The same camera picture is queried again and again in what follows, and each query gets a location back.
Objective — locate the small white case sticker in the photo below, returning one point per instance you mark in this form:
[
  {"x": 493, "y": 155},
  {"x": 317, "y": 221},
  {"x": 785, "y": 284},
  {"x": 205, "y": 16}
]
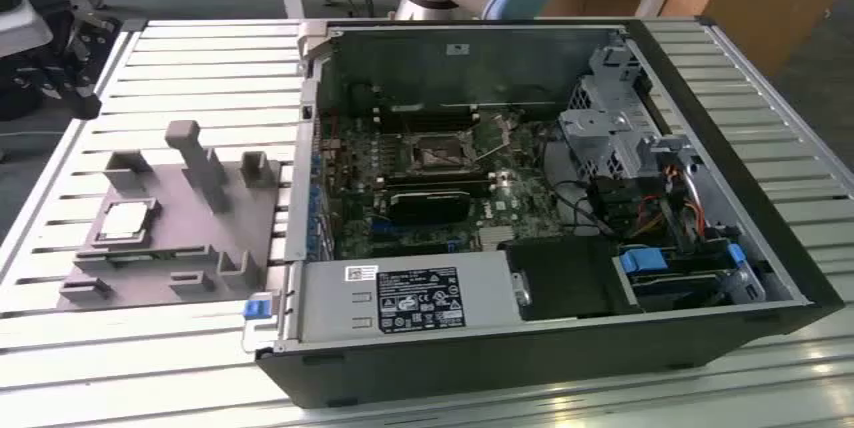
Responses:
[{"x": 455, "y": 49}]

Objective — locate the black fan shroud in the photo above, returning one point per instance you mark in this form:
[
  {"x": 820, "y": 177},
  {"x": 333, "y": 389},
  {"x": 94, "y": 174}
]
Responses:
[{"x": 567, "y": 278}]

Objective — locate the thin metal locking lever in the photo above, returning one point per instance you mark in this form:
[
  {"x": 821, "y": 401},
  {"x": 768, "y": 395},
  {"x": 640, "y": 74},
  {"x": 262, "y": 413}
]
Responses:
[{"x": 495, "y": 150}]

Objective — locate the black RAM slot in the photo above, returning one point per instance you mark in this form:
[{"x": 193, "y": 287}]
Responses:
[
  {"x": 434, "y": 182},
  {"x": 434, "y": 120}
]

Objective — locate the black rating label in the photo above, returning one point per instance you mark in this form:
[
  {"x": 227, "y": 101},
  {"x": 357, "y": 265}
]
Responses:
[{"x": 421, "y": 300}]

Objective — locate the silver CPU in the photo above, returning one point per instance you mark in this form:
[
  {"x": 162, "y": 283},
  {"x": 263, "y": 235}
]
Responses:
[{"x": 127, "y": 220}]

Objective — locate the blue case latch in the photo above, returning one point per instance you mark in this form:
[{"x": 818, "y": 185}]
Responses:
[{"x": 259, "y": 309}]

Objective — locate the black open PC case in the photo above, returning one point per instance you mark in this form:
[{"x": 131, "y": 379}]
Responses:
[{"x": 467, "y": 373}]

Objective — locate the white barcode label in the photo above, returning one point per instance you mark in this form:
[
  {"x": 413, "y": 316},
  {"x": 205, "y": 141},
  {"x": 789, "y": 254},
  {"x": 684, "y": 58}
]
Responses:
[{"x": 361, "y": 272}]

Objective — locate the black chipset heatsink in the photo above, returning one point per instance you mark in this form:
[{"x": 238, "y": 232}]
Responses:
[{"x": 430, "y": 207}]

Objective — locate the grey parts rack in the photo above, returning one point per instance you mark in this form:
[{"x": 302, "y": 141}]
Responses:
[{"x": 181, "y": 228}]

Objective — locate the grey power supply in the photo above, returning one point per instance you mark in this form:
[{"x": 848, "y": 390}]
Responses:
[{"x": 321, "y": 308}]

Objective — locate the blue disk carrier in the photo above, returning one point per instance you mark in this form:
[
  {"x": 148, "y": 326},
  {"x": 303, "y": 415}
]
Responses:
[{"x": 642, "y": 260}]

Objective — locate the green motherboard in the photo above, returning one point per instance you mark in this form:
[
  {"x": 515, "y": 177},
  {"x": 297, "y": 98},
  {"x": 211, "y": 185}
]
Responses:
[{"x": 514, "y": 208}]

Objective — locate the silver metal disk bay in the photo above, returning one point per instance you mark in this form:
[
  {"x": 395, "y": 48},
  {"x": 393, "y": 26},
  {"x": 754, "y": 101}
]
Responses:
[{"x": 594, "y": 133}]

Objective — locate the CPU socket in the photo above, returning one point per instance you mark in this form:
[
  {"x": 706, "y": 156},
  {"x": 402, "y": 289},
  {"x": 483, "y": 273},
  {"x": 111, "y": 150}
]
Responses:
[{"x": 442, "y": 152}]

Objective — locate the blue plastic clip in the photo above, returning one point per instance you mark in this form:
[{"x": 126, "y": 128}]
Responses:
[{"x": 736, "y": 255}]

